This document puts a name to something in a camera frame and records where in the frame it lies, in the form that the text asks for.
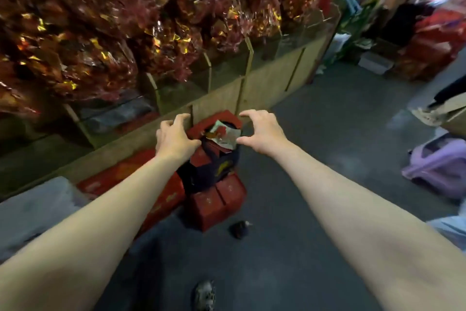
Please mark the person's right hand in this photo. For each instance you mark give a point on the person's right hand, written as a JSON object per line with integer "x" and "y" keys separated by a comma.
{"x": 265, "y": 132}

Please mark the person's left hand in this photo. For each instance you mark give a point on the person's left hand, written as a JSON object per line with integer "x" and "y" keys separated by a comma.
{"x": 174, "y": 143}

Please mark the person's left thumb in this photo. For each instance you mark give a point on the person's left thumb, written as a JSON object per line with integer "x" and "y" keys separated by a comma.
{"x": 192, "y": 144}

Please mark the person's right thumb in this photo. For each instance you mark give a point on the person's right thumb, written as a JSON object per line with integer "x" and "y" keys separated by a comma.
{"x": 245, "y": 140}

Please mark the person's right forearm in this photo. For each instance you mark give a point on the person's right forearm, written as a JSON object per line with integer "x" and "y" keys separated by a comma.
{"x": 356, "y": 223}

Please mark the person's left forearm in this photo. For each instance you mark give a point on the person's left forearm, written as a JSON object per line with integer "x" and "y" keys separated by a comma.
{"x": 91, "y": 227}

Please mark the white red packet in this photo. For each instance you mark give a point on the white red packet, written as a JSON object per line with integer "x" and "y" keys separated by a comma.
{"x": 227, "y": 135}

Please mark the dark navy bag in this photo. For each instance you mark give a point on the dark navy bag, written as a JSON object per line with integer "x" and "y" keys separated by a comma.
{"x": 213, "y": 170}

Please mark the red gift box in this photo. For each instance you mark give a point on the red gift box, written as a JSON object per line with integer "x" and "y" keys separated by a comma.
{"x": 218, "y": 120}
{"x": 213, "y": 208}

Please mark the wooden display counter with glass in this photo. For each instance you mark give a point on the wooden display counter with glass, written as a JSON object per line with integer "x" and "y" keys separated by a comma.
{"x": 225, "y": 77}

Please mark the small dark crumpled wrapper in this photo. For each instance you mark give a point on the small dark crumpled wrapper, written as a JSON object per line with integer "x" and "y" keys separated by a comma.
{"x": 239, "y": 230}

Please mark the pile of red gold wrapped sweets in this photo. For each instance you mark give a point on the pile of red gold wrapped sweets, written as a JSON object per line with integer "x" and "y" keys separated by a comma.
{"x": 120, "y": 19}

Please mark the white cardboard box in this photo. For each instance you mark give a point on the white cardboard box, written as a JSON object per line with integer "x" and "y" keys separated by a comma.
{"x": 375, "y": 62}

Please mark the person's patterned shoe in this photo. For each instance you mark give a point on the person's patterned shoe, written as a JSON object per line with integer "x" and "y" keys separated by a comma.
{"x": 204, "y": 296}

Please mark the grey plastic sack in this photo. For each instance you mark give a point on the grey plastic sack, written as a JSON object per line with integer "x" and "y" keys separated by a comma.
{"x": 29, "y": 208}

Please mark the purple plastic stool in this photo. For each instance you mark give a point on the purple plastic stool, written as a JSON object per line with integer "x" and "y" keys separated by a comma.
{"x": 437, "y": 165}

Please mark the brown cardboard box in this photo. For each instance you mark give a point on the brown cardboard box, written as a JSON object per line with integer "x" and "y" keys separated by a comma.
{"x": 446, "y": 112}

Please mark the stack of red packages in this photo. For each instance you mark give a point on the stack of red packages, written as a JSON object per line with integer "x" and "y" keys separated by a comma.
{"x": 429, "y": 45}

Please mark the person's light blue clothing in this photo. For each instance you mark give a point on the person's light blue clothing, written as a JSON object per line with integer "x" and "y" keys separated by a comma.
{"x": 451, "y": 229}

